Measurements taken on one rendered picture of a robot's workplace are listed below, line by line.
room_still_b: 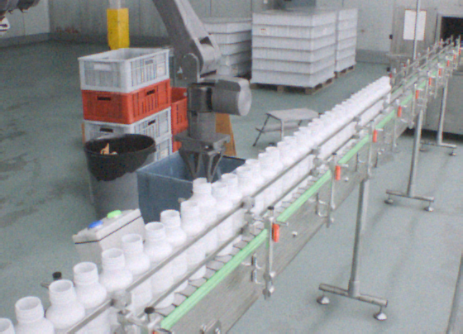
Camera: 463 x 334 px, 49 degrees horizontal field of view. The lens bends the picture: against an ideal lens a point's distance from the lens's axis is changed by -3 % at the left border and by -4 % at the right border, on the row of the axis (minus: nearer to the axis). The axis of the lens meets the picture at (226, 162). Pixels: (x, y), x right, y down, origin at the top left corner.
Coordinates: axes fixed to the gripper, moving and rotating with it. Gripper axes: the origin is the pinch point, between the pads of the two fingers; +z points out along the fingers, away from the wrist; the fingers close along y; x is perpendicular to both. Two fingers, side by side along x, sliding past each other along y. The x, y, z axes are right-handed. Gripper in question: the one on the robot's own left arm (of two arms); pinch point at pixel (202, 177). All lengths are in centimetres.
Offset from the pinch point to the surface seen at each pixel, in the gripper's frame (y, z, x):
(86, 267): 1.2, 4.6, 34.3
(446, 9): 10, -19, -483
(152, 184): 53, 29, -50
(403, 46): 50, 22, -481
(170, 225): -0.9, 5.3, 13.3
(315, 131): -2, 5, -64
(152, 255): -1.7, 8.1, 20.4
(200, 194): -0.5, 3.2, 1.8
